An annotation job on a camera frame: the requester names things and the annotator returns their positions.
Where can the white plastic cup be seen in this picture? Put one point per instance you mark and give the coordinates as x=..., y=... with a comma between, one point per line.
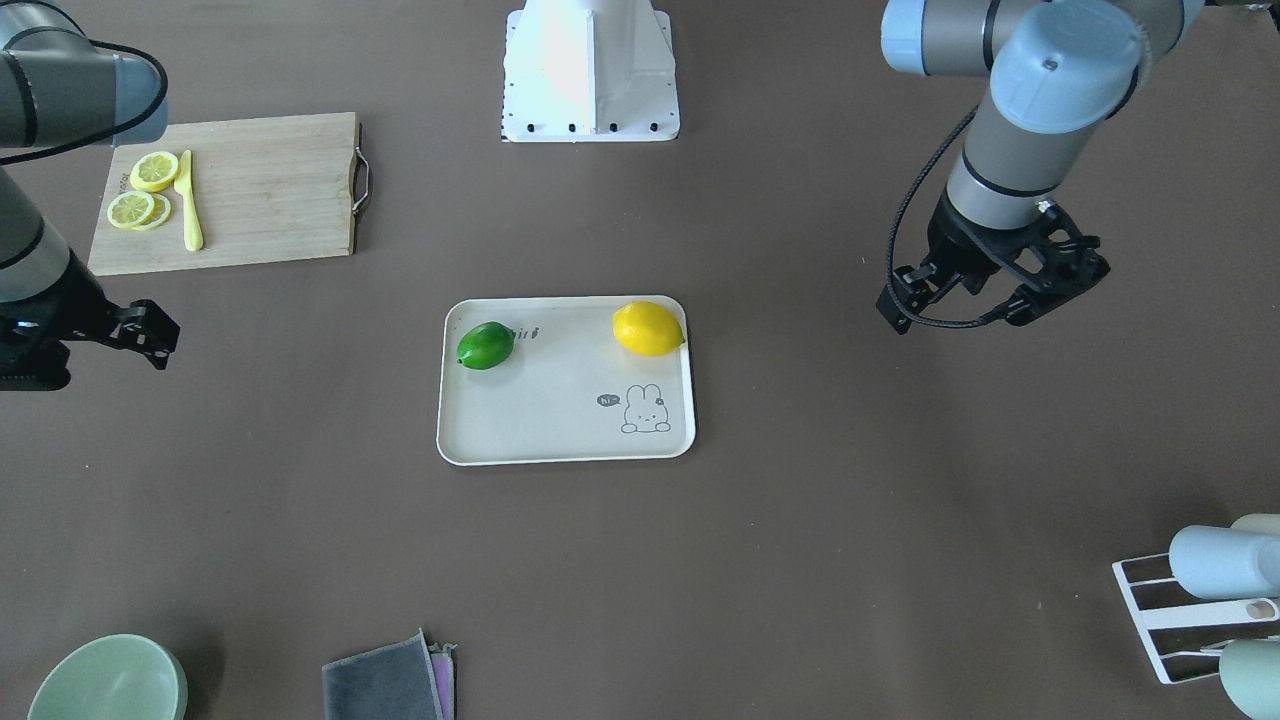
x=1259, y=522

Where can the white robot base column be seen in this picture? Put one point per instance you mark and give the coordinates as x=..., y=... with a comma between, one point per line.
x=589, y=72

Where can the yellow lemon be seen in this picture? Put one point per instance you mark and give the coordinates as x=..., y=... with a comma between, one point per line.
x=647, y=329

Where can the white rabbit tray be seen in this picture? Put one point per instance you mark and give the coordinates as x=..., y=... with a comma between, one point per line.
x=569, y=392

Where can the green lime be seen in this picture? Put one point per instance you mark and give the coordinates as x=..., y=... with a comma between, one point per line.
x=485, y=346

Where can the white cup rack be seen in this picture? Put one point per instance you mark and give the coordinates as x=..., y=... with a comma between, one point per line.
x=1183, y=636

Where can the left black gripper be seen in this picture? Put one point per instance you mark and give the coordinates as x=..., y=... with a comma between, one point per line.
x=957, y=243

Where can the lemon slices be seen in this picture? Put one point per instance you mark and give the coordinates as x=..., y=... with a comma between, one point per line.
x=143, y=205

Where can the wooden cutting board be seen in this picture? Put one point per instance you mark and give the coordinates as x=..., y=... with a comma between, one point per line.
x=267, y=190

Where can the green plastic cup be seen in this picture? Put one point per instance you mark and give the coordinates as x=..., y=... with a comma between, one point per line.
x=1249, y=673

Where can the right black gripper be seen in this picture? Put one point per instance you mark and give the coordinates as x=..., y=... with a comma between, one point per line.
x=62, y=312

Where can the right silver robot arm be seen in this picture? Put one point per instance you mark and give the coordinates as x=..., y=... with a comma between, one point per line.
x=62, y=90

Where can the yellow plastic knife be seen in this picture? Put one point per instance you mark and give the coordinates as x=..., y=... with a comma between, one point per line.
x=193, y=236

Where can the mint green bowl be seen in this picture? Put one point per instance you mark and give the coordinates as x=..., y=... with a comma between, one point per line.
x=121, y=676

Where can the blue plastic cup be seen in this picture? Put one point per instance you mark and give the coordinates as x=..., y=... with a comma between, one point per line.
x=1225, y=564

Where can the grey folded cloth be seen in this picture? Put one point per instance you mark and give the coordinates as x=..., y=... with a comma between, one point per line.
x=413, y=679

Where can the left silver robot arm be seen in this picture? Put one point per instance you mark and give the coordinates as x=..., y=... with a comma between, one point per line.
x=1056, y=70

